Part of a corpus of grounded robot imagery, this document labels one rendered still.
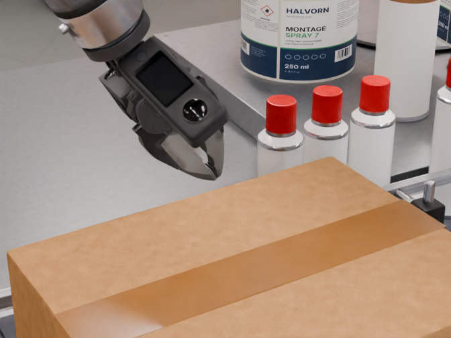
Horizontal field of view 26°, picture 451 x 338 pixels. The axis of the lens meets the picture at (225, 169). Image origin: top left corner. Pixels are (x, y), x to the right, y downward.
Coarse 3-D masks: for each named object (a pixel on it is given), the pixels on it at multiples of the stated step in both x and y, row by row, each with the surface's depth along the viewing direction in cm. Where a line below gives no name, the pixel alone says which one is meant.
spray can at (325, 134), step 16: (320, 96) 106; (336, 96) 106; (320, 112) 107; (336, 112) 107; (304, 128) 109; (320, 128) 108; (336, 128) 108; (304, 144) 109; (320, 144) 108; (336, 144) 108; (304, 160) 110
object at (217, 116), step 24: (144, 48) 94; (144, 72) 93; (168, 72) 92; (144, 96) 93; (168, 96) 92; (192, 96) 91; (168, 120) 91; (192, 120) 90; (216, 120) 90; (192, 144) 91
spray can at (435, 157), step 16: (448, 64) 116; (448, 80) 116; (448, 96) 116; (448, 112) 116; (448, 128) 117; (432, 144) 121; (448, 144) 118; (432, 160) 121; (448, 160) 119; (448, 192) 121; (448, 208) 122
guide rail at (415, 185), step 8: (448, 168) 117; (424, 176) 116; (432, 176) 116; (440, 176) 116; (448, 176) 116; (392, 184) 114; (400, 184) 114; (408, 184) 114; (416, 184) 114; (440, 184) 116; (392, 192) 113; (408, 192) 114; (8, 288) 95; (0, 296) 94; (8, 296) 94; (0, 304) 94; (8, 304) 94
